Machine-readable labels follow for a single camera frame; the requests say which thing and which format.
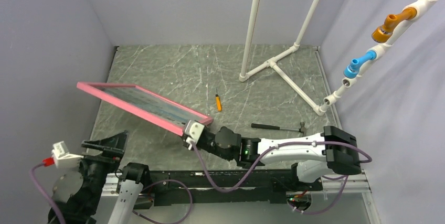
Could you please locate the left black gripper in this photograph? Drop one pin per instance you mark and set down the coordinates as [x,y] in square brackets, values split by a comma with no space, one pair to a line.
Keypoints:
[113,147]

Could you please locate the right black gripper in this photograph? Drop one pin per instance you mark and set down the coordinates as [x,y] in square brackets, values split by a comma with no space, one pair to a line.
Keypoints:
[197,146]

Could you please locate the orange handled screwdriver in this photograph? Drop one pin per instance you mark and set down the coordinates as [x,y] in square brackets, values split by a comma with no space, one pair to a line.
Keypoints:
[218,101]

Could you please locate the pink picture frame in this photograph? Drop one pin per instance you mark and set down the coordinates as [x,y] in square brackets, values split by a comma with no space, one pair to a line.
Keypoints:
[145,104]

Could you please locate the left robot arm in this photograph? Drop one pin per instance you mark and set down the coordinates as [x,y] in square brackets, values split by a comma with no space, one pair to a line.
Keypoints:
[77,194]

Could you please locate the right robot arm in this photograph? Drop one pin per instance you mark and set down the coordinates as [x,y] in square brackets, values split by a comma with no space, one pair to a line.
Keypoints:
[331,151]

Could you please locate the white PVC pipe stand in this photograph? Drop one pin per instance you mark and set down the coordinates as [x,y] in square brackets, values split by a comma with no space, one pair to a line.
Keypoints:
[422,6]

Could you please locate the blue nozzle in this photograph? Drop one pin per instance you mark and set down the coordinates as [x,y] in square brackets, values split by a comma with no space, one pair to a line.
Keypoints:
[352,70]

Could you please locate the orange nozzle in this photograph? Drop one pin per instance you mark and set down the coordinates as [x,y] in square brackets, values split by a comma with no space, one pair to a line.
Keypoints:
[385,31]

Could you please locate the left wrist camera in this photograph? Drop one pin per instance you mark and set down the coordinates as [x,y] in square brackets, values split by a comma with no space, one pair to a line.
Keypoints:
[61,157]

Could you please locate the black handled hammer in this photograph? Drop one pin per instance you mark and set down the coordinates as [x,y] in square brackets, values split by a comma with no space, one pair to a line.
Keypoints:
[301,130]

